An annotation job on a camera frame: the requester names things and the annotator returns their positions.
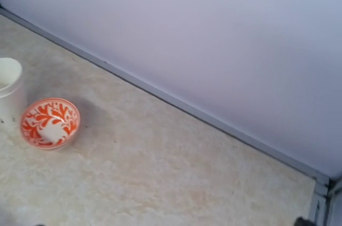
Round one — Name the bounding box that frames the right aluminium corner post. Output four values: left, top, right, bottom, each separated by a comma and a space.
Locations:
308, 177, 341, 226

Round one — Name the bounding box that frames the red white patterned bowl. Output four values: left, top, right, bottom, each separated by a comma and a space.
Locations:
20, 98, 81, 150

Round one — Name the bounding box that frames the stack of white paper cups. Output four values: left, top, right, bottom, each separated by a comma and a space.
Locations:
1, 58, 27, 125

